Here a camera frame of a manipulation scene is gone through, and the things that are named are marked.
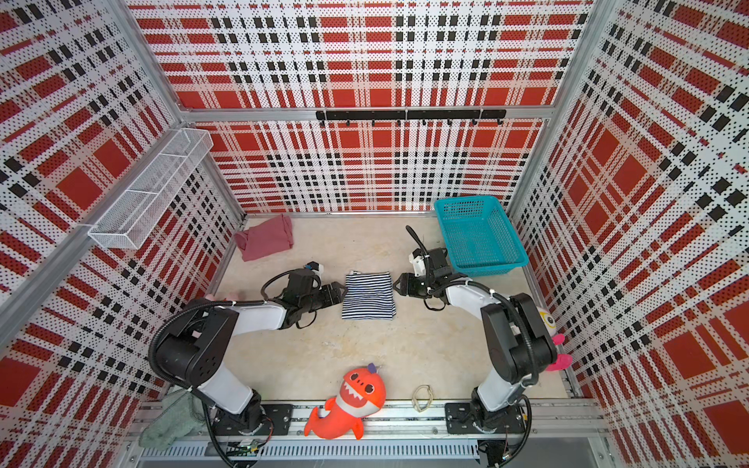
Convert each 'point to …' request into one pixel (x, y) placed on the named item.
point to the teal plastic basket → (479, 235)
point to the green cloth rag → (182, 414)
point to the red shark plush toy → (362, 393)
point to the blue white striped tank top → (368, 295)
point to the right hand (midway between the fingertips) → (403, 286)
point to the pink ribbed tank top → (265, 239)
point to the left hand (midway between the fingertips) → (343, 290)
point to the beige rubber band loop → (414, 400)
